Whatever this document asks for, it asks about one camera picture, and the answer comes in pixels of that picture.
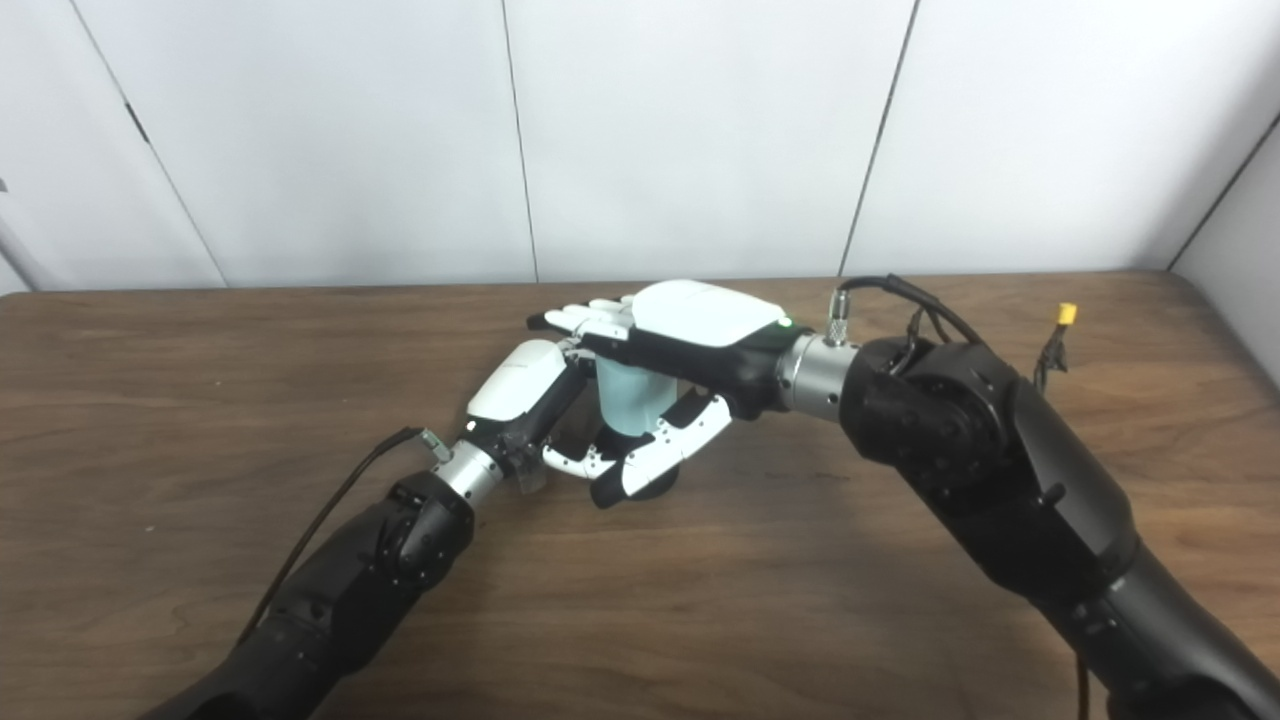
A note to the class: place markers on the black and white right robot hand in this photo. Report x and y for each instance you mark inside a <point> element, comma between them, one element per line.
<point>700,320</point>

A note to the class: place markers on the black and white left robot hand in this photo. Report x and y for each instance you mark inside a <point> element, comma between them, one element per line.
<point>515,385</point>

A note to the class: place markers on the black flared nozzle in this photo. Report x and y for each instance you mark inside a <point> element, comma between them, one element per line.
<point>662,486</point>

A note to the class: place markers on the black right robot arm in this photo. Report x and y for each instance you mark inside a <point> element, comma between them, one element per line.
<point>1030,480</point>

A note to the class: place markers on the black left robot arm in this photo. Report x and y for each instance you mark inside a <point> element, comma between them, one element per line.
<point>350,590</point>

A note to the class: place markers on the black wall panel hinge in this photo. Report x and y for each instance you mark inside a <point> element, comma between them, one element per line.
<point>137,122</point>

